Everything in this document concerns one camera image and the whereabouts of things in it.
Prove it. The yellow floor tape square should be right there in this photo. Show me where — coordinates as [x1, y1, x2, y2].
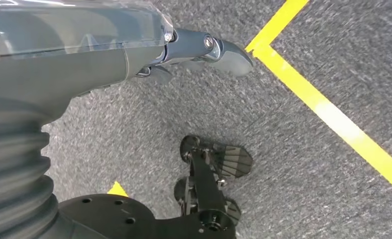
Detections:
[106, 181, 130, 198]
[244, 0, 392, 199]

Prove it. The black perforated robot plate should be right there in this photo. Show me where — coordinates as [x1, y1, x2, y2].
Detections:
[47, 193, 200, 239]

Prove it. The black robot leg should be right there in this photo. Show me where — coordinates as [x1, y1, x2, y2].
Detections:
[173, 134, 254, 239]

